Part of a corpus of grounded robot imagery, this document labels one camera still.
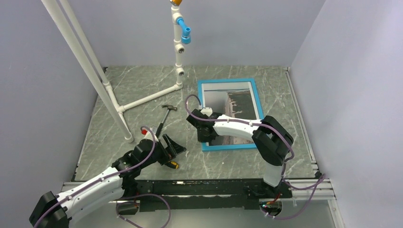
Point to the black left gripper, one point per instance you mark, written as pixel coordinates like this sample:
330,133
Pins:
174,149

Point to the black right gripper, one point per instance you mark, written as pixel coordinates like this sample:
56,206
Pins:
202,139

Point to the blue picture frame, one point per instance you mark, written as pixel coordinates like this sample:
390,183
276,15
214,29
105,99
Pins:
222,143

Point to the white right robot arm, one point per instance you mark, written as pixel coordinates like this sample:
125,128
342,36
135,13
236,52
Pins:
272,141

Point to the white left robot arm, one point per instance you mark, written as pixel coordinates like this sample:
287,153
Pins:
117,181

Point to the coastal landscape photo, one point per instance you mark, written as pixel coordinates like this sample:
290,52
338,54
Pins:
237,104

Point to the steel claw hammer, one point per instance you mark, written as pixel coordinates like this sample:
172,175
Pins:
168,108

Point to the blue pipe fitting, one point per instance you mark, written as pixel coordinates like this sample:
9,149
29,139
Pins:
186,31

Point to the white pvc pipe stand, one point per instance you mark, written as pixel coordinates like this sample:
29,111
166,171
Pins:
66,22

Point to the orange pipe cap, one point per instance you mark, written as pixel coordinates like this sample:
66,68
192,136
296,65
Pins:
176,2

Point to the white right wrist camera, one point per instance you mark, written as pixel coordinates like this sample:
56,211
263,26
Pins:
207,111

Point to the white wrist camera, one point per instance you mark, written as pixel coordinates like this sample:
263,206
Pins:
149,132
207,111

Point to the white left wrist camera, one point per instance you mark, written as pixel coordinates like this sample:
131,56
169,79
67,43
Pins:
149,132

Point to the aluminium table edge rail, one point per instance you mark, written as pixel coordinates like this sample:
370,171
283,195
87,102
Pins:
320,194

